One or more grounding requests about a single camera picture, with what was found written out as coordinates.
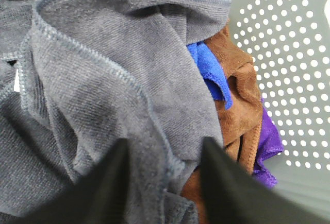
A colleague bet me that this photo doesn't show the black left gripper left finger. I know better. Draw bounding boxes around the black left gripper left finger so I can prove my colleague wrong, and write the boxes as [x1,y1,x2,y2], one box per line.
[17,139,130,223]

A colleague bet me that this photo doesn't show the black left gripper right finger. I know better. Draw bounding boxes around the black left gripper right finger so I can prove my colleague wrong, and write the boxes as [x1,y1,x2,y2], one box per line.
[200,136,329,223]

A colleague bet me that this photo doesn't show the dark grey towel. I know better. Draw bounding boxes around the dark grey towel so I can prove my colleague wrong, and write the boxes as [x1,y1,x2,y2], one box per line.
[1,0,231,223]

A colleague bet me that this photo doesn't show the purple towel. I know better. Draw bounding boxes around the purple towel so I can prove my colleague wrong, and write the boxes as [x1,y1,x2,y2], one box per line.
[252,107,284,188]

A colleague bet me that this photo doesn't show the brown towel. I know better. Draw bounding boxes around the brown towel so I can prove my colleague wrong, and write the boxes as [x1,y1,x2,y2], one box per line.
[179,24,263,224]

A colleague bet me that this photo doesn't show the blue towel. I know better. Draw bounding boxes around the blue towel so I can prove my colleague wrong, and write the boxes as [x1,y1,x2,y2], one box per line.
[187,41,233,110]

